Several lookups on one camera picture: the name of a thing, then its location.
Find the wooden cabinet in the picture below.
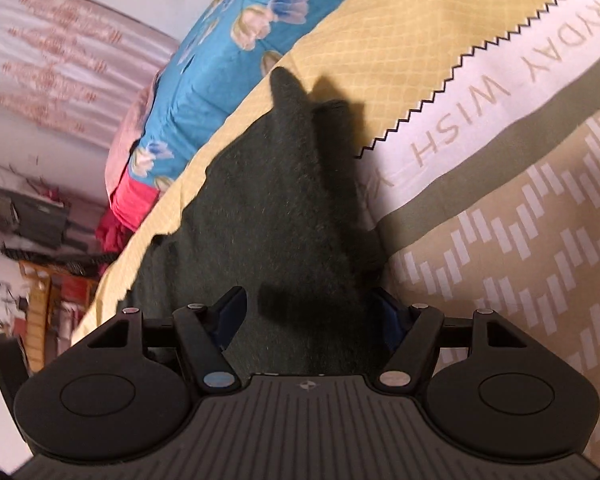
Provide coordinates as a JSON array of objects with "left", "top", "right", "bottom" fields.
[{"left": 17, "top": 259, "right": 102, "bottom": 376}]

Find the black bag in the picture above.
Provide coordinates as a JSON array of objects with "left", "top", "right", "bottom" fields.
[{"left": 0, "top": 185, "right": 73, "bottom": 252}]

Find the dark curved object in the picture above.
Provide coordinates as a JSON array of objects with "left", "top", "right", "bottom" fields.
[{"left": 0, "top": 336, "right": 32, "bottom": 411}]

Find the pink printed curtain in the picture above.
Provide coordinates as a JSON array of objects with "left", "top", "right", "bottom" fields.
[{"left": 0, "top": 0, "right": 181, "bottom": 151}]

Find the pink red pillow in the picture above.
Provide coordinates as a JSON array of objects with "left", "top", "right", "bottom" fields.
[{"left": 104, "top": 72, "right": 181, "bottom": 233}]

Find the pink clothes pile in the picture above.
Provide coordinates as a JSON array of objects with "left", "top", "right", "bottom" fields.
[{"left": 96, "top": 209, "right": 138, "bottom": 258}]

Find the blue floral pillow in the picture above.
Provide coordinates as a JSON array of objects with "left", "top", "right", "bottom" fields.
[{"left": 130, "top": 0, "right": 393, "bottom": 193}]

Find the dark green knit sweater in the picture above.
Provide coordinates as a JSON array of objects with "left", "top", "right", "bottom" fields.
[{"left": 117, "top": 66, "right": 398, "bottom": 377}]

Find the patterned bed sheet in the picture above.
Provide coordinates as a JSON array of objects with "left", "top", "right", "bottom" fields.
[{"left": 72, "top": 0, "right": 600, "bottom": 461}]

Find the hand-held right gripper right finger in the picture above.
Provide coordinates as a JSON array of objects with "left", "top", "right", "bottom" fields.
[{"left": 372, "top": 287, "right": 528, "bottom": 396}]

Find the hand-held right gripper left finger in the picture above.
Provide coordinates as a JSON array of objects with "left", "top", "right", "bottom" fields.
[{"left": 85, "top": 286, "right": 248, "bottom": 393}]

